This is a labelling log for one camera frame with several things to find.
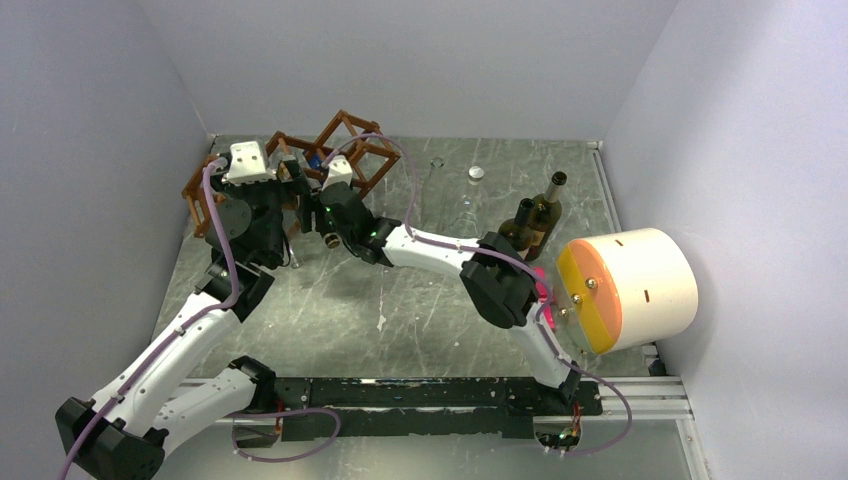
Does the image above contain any brown wooden wine rack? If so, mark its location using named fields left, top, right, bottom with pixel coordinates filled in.
left=181, top=109, right=403, bottom=240

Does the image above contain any blue square Blue Dash bottle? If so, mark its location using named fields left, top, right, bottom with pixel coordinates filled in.
left=303, top=149, right=332, bottom=171

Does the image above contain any dark green wine bottle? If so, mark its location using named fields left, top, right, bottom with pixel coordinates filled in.
left=497, top=198, right=535, bottom=259

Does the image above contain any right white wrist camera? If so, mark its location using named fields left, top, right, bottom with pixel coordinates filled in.
left=322, top=155, right=353, bottom=190

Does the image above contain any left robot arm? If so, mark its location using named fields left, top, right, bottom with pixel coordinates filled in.
left=55, top=178, right=301, bottom=479

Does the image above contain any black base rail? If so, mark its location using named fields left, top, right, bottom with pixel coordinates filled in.
left=231, top=358, right=604, bottom=444

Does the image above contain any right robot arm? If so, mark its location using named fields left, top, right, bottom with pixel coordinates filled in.
left=301, top=182, right=581, bottom=414

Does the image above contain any pink plastic piece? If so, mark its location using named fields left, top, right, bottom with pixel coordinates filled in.
left=533, top=267, right=556, bottom=332

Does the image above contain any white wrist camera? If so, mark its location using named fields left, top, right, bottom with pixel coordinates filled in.
left=223, top=141, right=277, bottom=186
left=322, top=155, right=353, bottom=190

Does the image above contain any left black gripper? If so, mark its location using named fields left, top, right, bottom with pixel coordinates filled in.
left=204, top=149, right=309, bottom=261

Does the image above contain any white cylinder with orange lid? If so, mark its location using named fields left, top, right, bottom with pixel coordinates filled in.
left=555, top=228, right=699, bottom=355

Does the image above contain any clear bottle with silver cap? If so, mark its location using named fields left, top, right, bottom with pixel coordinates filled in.
left=456, top=165, right=485, bottom=237

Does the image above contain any olive wine bottle black top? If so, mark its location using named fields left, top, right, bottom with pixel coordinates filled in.
left=525, top=171, right=568, bottom=261

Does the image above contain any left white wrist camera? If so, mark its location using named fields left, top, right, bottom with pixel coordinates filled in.
left=223, top=141, right=277, bottom=186

